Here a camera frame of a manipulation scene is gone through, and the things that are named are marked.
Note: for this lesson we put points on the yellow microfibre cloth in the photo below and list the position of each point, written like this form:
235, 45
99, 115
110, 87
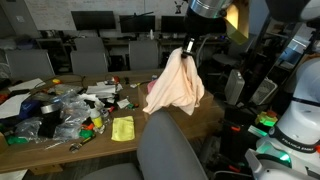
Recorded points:
123, 128

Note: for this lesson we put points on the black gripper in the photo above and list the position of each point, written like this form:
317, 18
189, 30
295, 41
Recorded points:
205, 26

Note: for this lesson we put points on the white bottle yellow label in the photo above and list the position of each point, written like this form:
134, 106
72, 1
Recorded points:
96, 120

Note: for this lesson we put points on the brown cardboard flap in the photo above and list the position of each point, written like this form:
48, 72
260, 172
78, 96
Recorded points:
3, 143

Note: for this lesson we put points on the peach cloth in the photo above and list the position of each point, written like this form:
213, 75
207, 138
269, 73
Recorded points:
176, 86

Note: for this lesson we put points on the wall whiteboard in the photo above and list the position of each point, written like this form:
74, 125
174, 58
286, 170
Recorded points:
56, 13

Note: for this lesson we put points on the red ball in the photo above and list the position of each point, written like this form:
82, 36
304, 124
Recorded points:
116, 79

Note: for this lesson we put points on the adjustable wrench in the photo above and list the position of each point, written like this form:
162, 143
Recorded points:
81, 143

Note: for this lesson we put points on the white paper stack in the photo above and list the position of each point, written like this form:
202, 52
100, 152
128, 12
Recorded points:
101, 90

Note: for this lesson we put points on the grey office chair black frame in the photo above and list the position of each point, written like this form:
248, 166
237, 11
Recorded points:
166, 150

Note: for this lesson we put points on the grey mesh office chair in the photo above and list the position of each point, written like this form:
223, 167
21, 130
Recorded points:
30, 63
89, 43
88, 62
143, 55

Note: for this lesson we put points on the yellow-green plastic sheet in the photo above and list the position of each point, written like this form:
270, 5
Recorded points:
238, 23

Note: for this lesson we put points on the small green toy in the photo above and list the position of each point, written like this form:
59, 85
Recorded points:
86, 134

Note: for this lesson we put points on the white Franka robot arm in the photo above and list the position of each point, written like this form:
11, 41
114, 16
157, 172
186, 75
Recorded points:
300, 133

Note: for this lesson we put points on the blue bag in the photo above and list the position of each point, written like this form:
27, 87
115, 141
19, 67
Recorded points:
29, 109

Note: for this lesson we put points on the black computer monitor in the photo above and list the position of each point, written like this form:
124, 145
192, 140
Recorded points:
173, 24
93, 20
137, 24

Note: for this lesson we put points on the white space heater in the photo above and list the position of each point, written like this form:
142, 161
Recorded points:
234, 86

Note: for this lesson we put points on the small white card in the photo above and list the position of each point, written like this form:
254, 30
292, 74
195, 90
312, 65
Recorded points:
123, 103

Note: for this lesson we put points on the pink cloth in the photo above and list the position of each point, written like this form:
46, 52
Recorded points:
151, 86

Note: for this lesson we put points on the white paper sheet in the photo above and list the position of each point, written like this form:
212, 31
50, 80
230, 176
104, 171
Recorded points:
26, 85
11, 106

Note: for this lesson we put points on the silver tape roll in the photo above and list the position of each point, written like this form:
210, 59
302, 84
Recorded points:
50, 108

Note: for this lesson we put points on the clear plastic bags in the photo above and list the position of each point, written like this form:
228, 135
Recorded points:
73, 113

